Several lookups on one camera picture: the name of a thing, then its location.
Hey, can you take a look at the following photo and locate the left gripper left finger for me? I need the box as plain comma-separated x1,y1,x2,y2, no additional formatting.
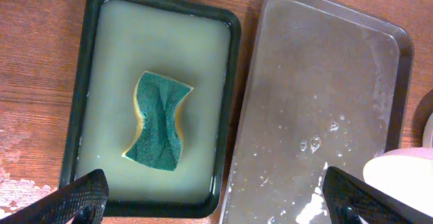
1,169,109,224

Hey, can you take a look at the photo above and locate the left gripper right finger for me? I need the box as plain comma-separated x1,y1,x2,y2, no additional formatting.
323,166,432,224

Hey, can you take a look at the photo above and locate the white plate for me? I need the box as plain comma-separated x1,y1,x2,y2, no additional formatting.
363,148,432,216
422,114,433,148

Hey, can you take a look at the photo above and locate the green and yellow sponge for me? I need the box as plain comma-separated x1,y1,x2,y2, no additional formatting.
122,71,193,171

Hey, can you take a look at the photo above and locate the brown serving tray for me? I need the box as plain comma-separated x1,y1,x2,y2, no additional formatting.
220,0,413,223

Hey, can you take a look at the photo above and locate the green water tray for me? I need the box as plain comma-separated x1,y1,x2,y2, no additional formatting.
60,0,242,219

